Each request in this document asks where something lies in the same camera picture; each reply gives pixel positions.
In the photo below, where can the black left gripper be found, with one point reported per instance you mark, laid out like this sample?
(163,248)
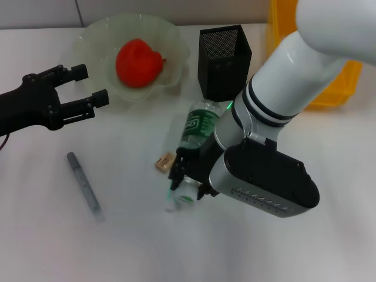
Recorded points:
(29,105)

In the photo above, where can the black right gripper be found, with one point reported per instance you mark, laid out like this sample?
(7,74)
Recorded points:
(199,158)

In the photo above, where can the green utility knife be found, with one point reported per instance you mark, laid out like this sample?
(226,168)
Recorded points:
(169,207)

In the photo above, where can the tan eraser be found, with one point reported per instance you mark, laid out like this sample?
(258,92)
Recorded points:
(164,163)

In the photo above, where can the orange fruit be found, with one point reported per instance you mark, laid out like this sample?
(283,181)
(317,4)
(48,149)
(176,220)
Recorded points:
(138,61)

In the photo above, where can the clear green-label water bottle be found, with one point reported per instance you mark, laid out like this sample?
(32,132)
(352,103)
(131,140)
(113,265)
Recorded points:
(199,123)

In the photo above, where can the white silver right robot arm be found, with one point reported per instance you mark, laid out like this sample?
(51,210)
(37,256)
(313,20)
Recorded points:
(293,73)

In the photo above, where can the pale green glass fruit bowl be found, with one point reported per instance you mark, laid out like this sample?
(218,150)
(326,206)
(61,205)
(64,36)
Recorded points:
(94,44)

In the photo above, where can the grey marker pen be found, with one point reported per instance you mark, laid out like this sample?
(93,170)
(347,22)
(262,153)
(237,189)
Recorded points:
(85,188)

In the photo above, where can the black mesh pen holder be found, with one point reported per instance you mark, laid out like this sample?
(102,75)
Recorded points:
(223,73)

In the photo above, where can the yellow plastic bin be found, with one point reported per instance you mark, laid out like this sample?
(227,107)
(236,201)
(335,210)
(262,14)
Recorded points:
(337,88)

